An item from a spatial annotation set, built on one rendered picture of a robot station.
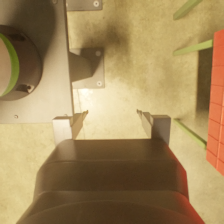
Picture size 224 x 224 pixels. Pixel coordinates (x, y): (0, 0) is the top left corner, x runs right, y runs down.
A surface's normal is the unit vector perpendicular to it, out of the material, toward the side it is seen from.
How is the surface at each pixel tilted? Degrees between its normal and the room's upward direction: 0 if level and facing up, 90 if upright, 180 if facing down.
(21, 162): 0
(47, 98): 0
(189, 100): 0
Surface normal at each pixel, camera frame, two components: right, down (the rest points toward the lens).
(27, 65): 0.95, 0.11
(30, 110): -0.01, 0.25
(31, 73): 0.90, 0.34
